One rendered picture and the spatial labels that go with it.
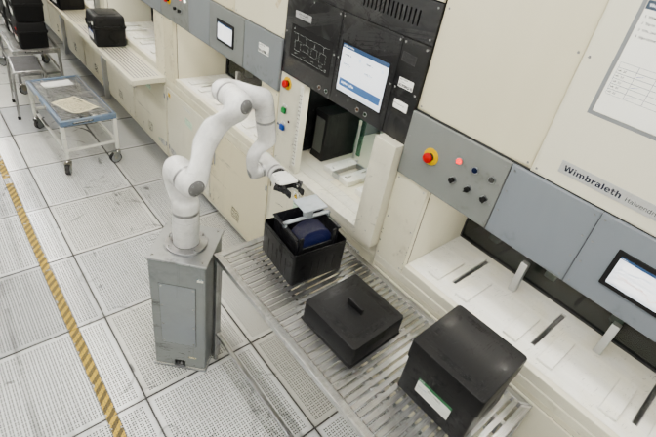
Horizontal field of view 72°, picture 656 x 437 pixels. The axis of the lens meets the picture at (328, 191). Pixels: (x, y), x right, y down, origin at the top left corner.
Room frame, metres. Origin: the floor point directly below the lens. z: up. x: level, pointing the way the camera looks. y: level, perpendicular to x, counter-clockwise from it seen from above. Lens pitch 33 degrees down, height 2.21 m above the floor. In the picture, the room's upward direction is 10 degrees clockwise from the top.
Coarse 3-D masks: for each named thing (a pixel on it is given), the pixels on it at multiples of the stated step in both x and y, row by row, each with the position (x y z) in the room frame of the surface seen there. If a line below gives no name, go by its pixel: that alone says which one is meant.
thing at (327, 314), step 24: (336, 288) 1.35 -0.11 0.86; (360, 288) 1.38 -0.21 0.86; (312, 312) 1.22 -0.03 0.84; (336, 312) 1.22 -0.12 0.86; (360, 312) 1.23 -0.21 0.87; (384, 312) 1.27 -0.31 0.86; (336, 336) 1.12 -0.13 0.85; (360, 336) 1.13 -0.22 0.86; (384, 336) 1.19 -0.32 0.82; (360, 360) 1.10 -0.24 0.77
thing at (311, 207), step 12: (300, 204) 1.58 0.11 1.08; (312, 204) 1.60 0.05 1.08; (324, 204) 1.61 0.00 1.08; (276, 216) 1.60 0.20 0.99; (288, 216) 1.66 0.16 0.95; (300, 216) 1.70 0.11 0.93; (312, 216) 1.61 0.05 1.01; (324, 216) 1.68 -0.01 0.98; (276, 228) 1.59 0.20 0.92; (288, 228) 1.52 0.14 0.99; (336, 228) 1.59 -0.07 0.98; (288, 240) 1.51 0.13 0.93; (300, 240) 1.47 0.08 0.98; (300, 252) 1.47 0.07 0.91
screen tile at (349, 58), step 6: (348, 54) 1.96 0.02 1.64; (348, 60) 1.95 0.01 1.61; (354, 60) 1.93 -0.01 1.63; (342, 66) 1.98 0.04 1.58; (360, 66) 1.90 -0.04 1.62; (342, 72) 1.97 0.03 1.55; (348, 72) 1.94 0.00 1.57; (354, 72) 1.92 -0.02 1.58; (360, 72) 1.90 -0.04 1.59; (348, 78) 1.94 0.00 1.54; (354, 78) 1.91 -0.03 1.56
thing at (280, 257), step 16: (272, 224) 1.65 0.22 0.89; (272, 240) 1.55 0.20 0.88; (336, 240) 1.64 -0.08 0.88; (272, 256) 1.54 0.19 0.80; (288, 256) 1.45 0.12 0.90; (304, 256) 1.44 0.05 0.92; (320, 256) 1.50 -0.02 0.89; (336, 256) 1.56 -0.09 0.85; (288, 272) 1.43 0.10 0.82; (304, 272) 1.45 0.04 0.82; (320, 272) 1.51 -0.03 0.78
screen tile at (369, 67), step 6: (366, 60) 1.88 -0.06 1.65; (366, 66) 1.88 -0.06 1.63; (372, 66) 1.85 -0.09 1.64; (378, 66) 1.83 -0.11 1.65; (372, 72) 1.85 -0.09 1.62; (378, 72) 1.83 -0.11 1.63; (366, 78) 1.87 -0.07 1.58; (378, 78) 1.82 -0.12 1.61; (384, 78) 1.80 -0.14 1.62; (360, 84) 1.89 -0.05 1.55; (366, 84) 1.86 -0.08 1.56; (372, 84) 1.84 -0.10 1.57; (378, 84) 1.82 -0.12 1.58; (372, 90) 1.84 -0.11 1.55; (378, 90) 1.81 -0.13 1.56
